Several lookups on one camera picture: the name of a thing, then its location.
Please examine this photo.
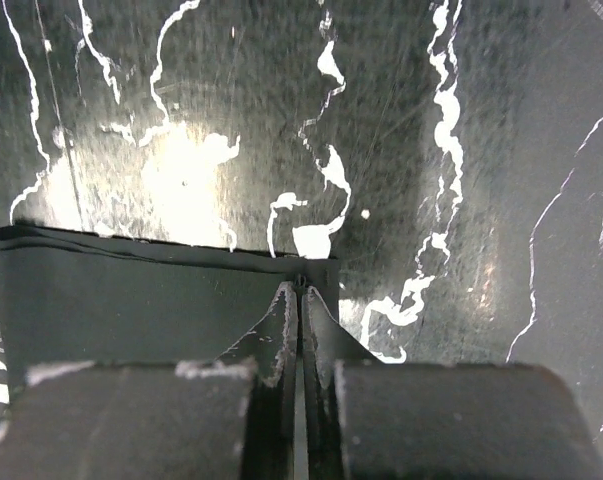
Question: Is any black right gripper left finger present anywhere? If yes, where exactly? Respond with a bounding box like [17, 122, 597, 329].
[0, 282, 297, 479]

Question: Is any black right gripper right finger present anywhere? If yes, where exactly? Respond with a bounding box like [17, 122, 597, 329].
[300, 288, 603, 479]

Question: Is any black underwear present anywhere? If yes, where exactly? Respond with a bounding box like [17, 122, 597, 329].
[0, 225, 340, 393]

